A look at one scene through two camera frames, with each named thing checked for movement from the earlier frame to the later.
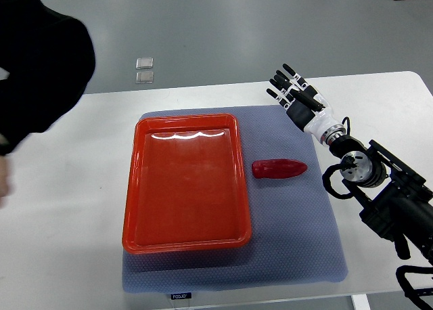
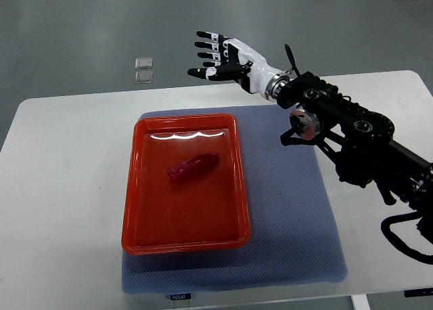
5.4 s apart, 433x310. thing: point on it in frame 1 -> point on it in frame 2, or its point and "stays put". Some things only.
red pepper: [276, 168] -> [193, 166]
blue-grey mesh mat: [295, 232] stays put
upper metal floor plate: [144, 63] stays put
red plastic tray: [187, 187] stays put
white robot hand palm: [324, 120] -> [261, 74]
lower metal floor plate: [143, 77] stays put
